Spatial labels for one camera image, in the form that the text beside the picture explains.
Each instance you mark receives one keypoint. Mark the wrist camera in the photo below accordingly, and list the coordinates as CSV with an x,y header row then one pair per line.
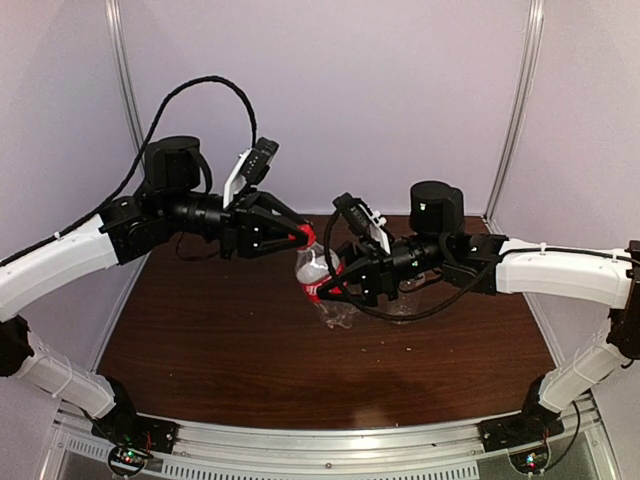
x,y
250,169
364,222

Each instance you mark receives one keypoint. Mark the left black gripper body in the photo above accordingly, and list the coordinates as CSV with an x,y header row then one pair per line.
x,y
232,222

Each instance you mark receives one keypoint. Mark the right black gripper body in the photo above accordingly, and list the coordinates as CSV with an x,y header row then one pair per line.
x,y
385,276

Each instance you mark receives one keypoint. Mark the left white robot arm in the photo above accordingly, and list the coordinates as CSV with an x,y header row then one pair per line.
x,y
175,197

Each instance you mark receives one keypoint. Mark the right aluminium frame post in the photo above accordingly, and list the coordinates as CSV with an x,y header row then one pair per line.
x,y
530,54

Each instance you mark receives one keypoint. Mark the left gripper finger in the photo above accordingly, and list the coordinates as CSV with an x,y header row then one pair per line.
x,y
266,244
272,213

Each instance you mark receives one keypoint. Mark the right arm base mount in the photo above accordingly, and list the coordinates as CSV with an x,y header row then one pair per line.
x,y
525,434

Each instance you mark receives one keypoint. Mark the clear plastic bottle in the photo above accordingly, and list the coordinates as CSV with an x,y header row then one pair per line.
x,y
407,302

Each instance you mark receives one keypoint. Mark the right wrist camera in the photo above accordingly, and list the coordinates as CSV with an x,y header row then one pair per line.
x,y
364,222

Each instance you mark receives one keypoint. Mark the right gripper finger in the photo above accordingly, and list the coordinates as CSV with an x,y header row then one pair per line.
x,y
361,277
358,299

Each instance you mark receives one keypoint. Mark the aluminium front rail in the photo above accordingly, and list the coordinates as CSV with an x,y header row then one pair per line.
x,y
449,450

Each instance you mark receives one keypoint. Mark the red bottle cap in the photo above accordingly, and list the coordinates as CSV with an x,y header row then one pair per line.
x,y
310,236

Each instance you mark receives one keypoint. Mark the clear cola bottle red label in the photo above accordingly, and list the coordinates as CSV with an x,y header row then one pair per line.
x,y
312,272

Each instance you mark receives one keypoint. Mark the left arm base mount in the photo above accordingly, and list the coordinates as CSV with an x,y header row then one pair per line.
x,y
134,437

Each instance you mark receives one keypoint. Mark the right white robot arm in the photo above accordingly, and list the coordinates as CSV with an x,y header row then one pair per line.
x,y
492,264

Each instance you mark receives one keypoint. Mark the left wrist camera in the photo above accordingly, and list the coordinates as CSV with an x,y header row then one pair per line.
x,y
250,169

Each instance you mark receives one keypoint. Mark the left aluminium frame post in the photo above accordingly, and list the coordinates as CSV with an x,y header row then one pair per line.
x,y
116,31

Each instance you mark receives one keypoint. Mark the aluminium frame post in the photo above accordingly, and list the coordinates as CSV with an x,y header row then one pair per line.
x,y
530,54
116,31

